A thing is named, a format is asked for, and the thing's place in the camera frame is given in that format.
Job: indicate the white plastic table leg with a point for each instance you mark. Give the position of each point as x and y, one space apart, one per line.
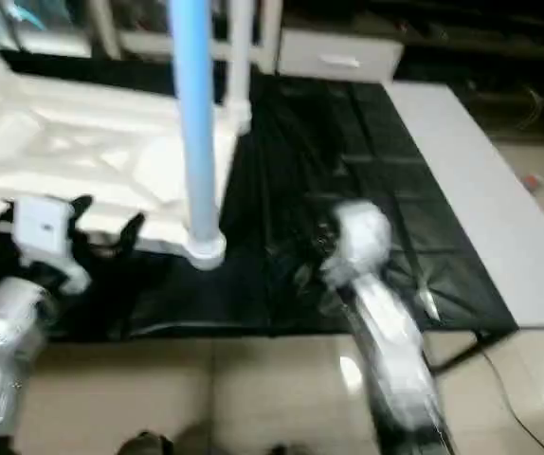
240 57
196 123

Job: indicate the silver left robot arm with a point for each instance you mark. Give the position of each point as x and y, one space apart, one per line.
2 351

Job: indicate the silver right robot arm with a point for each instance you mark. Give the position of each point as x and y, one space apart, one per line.
390 351

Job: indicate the white flat sheet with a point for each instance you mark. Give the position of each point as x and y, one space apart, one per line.
499 190

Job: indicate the white plastic table top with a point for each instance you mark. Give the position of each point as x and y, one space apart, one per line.
82 161

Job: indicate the white drawer unit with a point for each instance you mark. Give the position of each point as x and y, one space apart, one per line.
338 57

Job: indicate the white glass door cabinet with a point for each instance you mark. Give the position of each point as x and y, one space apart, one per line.
139 33

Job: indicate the black metal table leg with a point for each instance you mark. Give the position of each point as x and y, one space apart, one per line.
457 351

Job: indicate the black work surface mat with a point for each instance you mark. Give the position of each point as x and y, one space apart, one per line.
348 190

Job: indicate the black left robot foot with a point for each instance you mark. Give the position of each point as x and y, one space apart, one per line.
147 444

